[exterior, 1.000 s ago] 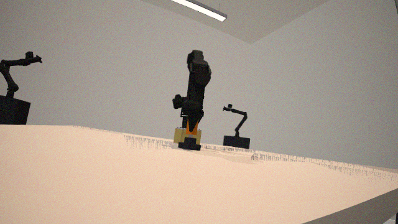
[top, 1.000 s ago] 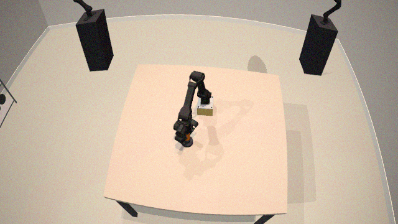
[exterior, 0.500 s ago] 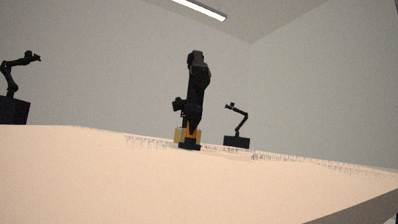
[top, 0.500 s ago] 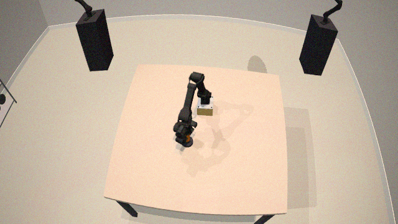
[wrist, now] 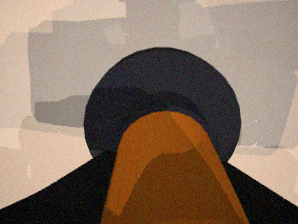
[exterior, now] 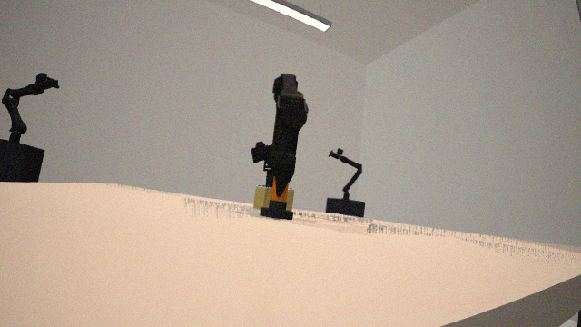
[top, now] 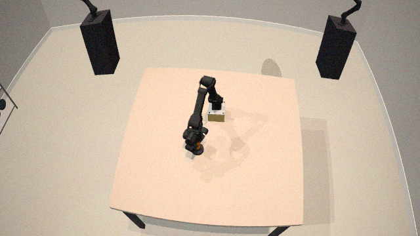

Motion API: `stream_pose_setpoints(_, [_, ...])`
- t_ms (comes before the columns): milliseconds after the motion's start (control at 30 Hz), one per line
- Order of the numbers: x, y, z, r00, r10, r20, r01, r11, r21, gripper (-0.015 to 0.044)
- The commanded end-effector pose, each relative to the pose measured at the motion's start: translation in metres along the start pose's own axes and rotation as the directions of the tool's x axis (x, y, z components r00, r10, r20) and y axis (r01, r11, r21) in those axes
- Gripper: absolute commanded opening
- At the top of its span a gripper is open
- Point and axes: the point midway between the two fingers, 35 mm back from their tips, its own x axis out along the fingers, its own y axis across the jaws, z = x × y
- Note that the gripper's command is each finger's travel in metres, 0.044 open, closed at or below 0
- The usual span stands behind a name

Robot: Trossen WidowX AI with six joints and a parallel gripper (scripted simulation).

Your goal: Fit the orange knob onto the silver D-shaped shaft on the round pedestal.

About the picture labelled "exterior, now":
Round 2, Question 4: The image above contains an orange cylinder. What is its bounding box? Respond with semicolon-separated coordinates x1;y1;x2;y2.
271;176;289;202

